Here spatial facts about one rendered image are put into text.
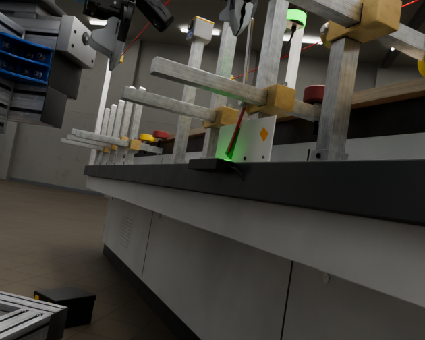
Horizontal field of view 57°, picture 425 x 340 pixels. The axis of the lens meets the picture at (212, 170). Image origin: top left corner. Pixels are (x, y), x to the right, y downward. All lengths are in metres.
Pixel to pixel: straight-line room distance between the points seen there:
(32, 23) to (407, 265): 0.97
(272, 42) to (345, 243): 0.51
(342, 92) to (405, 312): 0.42
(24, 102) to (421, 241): 0.90
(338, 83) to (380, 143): 0.24
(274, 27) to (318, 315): 0.67
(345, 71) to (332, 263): 0.32
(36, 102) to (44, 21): 0.20
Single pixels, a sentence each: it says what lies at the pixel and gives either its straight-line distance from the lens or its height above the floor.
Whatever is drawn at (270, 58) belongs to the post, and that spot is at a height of 0.95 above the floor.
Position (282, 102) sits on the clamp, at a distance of 0.86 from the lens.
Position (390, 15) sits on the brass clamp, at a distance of 0.72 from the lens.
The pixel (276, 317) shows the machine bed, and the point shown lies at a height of 0.32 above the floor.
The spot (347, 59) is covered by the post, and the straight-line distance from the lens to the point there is 0.74.
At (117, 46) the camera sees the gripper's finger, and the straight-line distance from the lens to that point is 0.76.
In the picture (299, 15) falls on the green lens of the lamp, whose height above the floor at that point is 1.06.
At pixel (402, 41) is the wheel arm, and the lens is 0.79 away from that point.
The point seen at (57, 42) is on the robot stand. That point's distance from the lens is 1.08.
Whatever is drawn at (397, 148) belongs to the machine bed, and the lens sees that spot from 0.88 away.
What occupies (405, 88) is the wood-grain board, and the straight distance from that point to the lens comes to 0.87.
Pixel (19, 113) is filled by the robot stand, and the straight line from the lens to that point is 1.08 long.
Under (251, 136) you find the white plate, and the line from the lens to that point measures 0.89.
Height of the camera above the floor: 0.61
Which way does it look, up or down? 4 degrees up
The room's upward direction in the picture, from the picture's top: 9 degrees clockwise
